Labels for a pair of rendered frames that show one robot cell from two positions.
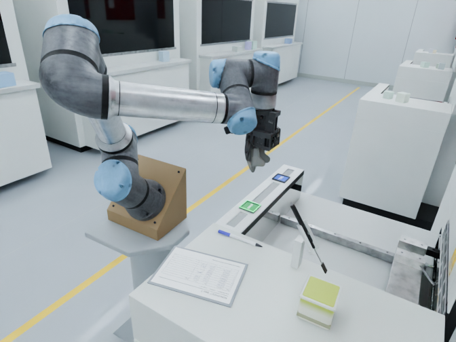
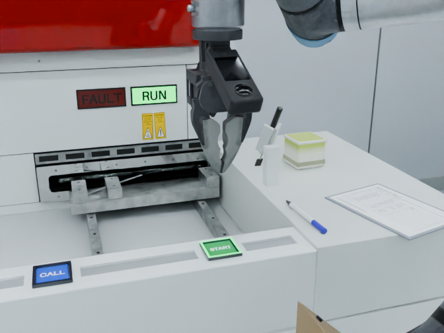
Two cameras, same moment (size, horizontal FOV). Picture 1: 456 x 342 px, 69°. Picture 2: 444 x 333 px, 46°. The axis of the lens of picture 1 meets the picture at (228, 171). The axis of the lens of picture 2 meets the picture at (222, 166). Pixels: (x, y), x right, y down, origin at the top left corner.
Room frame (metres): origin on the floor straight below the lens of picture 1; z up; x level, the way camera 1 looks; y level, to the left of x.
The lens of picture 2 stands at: (1.52, 0.43, 1.37)
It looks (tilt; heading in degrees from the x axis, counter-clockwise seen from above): 20 degrees down; 222
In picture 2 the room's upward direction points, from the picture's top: straight up
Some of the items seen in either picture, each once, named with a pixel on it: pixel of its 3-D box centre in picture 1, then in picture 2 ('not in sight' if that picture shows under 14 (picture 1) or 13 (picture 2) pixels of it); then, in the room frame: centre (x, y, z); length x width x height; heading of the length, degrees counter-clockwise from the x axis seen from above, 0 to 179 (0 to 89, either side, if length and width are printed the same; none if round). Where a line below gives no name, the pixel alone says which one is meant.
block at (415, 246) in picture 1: (412, 245); (79, 191); (0.88, -0.61, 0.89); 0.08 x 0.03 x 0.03; 59
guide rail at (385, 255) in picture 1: (346, 241); (96, 249); (0.96, -0.43, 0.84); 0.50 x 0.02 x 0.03; 59
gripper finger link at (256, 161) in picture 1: (256, 161); (226, 139); (0.94, -0.09, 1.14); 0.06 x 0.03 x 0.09; 59
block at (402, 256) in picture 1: (409, 258); (113, 187); (0.81, -0.57, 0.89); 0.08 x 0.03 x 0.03; 59
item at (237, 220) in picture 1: (264, 208); (145, 300); (1.07, -0.14, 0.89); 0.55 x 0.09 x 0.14; 149
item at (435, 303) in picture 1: (437, 277); (127, 175); (0.74, -0.61, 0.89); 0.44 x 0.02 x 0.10; 149
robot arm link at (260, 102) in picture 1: (263, 100); (215, 14); (0.96, -0.09, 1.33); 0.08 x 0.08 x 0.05
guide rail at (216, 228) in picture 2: not in sight; (219, 232); (0.73, -0.29, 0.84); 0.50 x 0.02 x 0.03; 59
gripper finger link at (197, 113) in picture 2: not in sight; (207, 115); (0.98, -0.09, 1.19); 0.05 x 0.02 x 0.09; 149
